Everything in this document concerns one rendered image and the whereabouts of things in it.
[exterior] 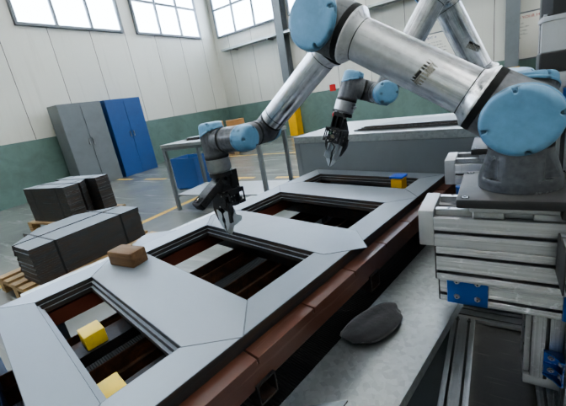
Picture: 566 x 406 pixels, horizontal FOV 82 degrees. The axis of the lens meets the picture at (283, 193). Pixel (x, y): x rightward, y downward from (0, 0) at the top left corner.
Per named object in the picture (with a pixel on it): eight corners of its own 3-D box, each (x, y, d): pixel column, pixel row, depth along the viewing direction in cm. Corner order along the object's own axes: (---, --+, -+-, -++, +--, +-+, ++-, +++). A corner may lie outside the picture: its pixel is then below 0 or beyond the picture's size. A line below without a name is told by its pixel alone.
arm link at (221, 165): (214, 161, 97) (199, 160, 103) (217, 175, 99) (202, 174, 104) (233, 155, 102) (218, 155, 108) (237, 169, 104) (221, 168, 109)
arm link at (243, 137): (264, 119, 97) (237, 122, 103) (239, 125, 88) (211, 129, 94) (269, 146, 99) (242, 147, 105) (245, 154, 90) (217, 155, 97)
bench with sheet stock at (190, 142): (177, 211, 474) (158, 142, 446) (208, 194, 531) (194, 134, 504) (271, 213, 395) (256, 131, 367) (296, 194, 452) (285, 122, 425)
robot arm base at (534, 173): (557, 173, 73) (561, 129, 71) (569, 195, 61) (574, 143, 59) (479, 174, 82) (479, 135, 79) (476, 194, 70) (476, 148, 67)
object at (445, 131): (294, 143, 210) (293, 137, 208) (345, 127, 250) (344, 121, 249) (558, 134, 120) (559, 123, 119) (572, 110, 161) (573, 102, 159)
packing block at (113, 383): (97, 403, 66) (90, 387, 65) (121, 385, 70) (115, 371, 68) (107, 419, 62) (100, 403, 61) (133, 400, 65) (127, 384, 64)
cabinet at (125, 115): (127, 176, 856) (104, 99, 802) (116, 177, 883) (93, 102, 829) (158, 167, 936) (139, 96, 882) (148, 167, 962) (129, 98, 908)
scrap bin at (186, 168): (178, 189, 607) (169, 159, 591) (194, 183, 641) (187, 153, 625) (200, 189, 573) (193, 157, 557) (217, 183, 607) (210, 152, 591)
